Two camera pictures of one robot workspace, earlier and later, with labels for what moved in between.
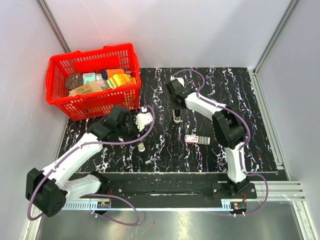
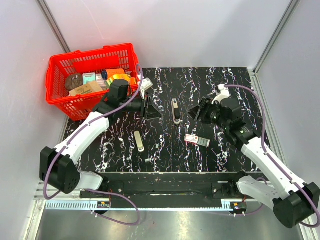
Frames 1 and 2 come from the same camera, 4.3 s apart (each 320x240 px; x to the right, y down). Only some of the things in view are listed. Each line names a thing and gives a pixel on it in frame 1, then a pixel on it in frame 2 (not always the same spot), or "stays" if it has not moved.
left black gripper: x=132 y=119 -> x=146 y=104
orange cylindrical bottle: x=107 y=73 stays
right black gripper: x=175 y=108 -> x=205 y=106
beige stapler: x=175 y=120 stays
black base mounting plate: x=198 y=186 stays
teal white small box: x=87 y=77 stays
